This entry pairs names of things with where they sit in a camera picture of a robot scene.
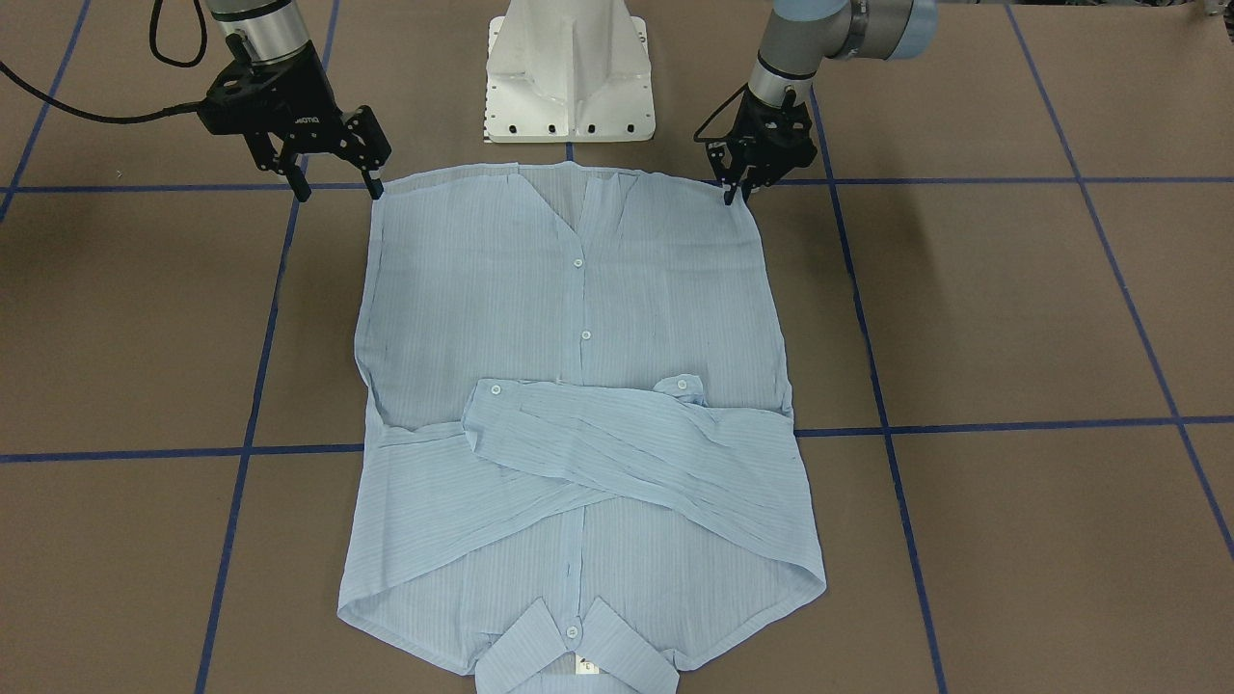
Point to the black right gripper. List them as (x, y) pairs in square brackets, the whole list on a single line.
[(301, 111)]

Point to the light blue button-up shirt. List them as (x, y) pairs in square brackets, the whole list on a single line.
[(580, 472)]

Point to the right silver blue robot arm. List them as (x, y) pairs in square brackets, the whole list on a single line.
[(271, 29)]

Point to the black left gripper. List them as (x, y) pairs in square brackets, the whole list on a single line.
[(777, 133)]

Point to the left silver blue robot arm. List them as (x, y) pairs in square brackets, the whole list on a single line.
[(800, 36)]

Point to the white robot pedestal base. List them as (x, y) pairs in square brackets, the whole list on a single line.
[(568, 72)]

